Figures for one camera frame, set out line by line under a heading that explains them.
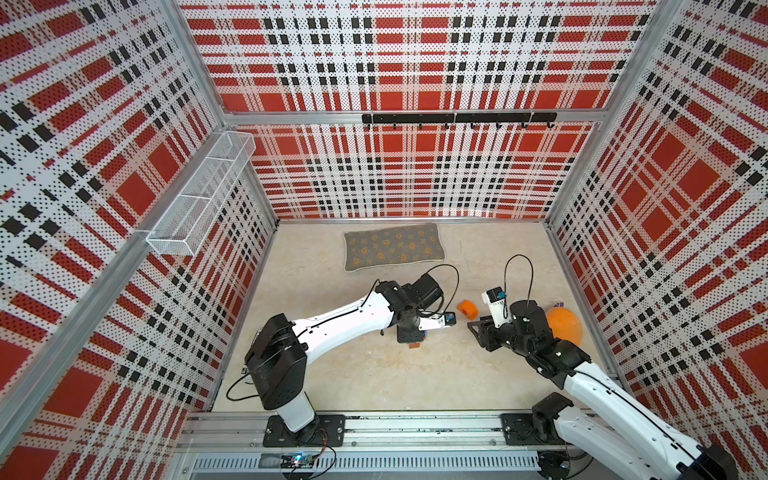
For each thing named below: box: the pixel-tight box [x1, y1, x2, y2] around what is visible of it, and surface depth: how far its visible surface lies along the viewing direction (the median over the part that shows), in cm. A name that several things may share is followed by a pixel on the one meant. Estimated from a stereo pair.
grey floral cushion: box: [344, 223, 445, 272], surface depth 109 cm
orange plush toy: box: [546, 307, 583, 346], surface depth 85 cm
